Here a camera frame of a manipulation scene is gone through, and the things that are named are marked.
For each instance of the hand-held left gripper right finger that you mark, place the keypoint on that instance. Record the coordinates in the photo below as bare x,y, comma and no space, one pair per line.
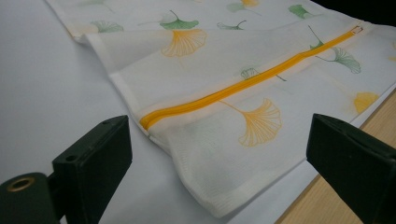
358,168

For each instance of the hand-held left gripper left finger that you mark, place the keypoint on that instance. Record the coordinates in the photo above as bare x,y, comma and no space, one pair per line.
93,168

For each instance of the white leaf-print laundry bag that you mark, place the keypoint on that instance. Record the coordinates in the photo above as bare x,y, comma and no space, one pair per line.
218,62

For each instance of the white board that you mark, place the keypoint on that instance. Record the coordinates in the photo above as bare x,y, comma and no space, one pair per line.
46,93

